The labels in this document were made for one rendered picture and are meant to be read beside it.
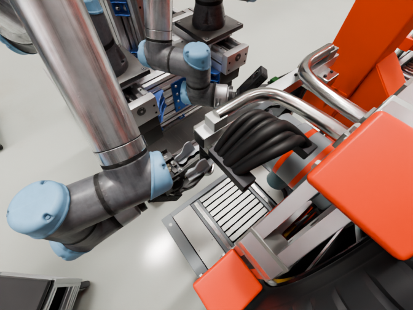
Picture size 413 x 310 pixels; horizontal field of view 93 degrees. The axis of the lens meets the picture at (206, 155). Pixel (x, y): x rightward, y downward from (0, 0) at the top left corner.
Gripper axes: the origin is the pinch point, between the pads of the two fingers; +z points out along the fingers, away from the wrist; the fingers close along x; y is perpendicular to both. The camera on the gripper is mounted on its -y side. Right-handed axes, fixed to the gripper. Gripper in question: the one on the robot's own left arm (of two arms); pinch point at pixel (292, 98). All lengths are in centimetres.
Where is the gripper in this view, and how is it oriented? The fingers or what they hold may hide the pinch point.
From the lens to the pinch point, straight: 69.6
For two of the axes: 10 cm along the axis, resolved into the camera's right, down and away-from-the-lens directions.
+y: 0.0, 5.3, 8.5
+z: 9.9, 1.2, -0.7
